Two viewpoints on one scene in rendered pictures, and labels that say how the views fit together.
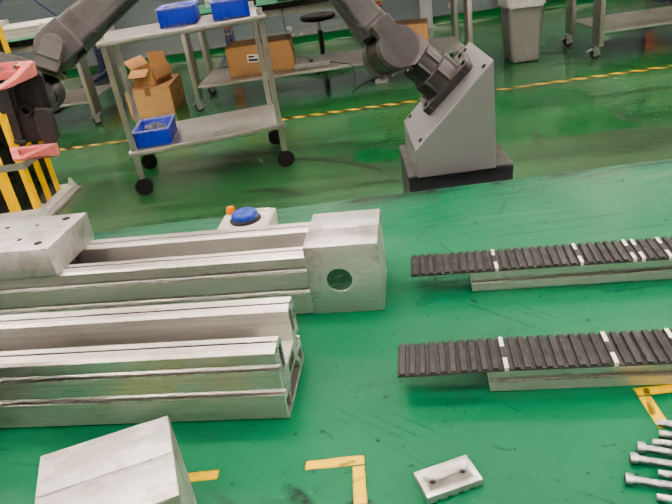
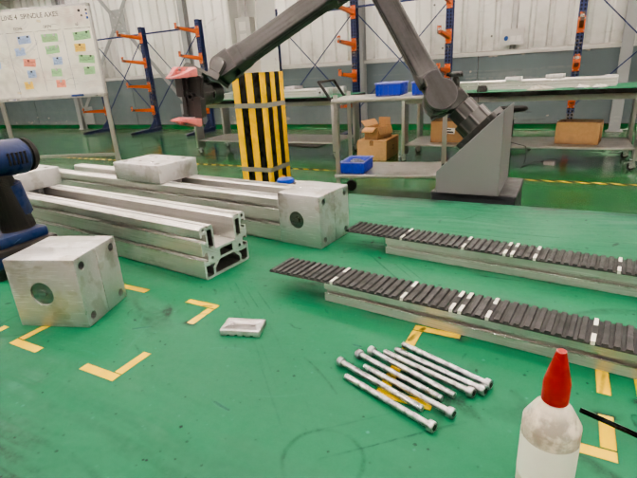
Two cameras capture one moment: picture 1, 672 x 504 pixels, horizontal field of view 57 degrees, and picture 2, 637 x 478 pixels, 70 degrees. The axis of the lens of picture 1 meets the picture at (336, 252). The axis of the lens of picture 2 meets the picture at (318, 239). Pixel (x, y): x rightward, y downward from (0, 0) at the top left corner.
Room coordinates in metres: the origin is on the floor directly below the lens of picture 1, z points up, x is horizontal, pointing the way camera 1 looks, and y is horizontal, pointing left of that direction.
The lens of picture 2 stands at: (-0.03, -0.36, 1.07)
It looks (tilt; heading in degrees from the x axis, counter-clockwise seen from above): 20 degrees down; 25
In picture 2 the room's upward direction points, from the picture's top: 3 degrees counter-clockwise
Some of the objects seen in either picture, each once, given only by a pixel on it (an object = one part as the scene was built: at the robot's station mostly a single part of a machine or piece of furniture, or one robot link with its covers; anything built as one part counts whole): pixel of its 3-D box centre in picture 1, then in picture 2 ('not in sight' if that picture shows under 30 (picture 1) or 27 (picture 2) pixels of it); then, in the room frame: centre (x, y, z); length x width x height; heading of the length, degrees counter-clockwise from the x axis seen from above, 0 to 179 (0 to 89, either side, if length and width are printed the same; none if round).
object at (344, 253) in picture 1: (348, 255); (318, 211); (0.72, -0.02, 0.83); 0.12 x 0.09 x 0.10; 170
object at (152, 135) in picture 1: (189, 88); (387, 139); (3.78, 0.71, 0.50); 1.03 x 0.55 x 1.01; 98
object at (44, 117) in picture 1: (25, 140); (183, 112); (0.91, 0.42, 1.00); 0.09 x 0.07 x 0.07; 4
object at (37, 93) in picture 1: (32, 104); (198, 95); (0.98, 0.42, 1.03); 0.07 x 0.07 x 0.10; 4
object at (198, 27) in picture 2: not in sight; (137, 82); (8.07, 7.48, 1.10); 3.30 x 0.90 x 2.20; 86
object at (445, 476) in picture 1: (447, 478); (243, 326); (0.38, -0.06, 0.78); 0.05 x 0.03 x 0.01; 103
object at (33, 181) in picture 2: not in sight; (20, 183); (0.64, 0.70, 0.87); 0.16 x 0.11 x 0.07; 80
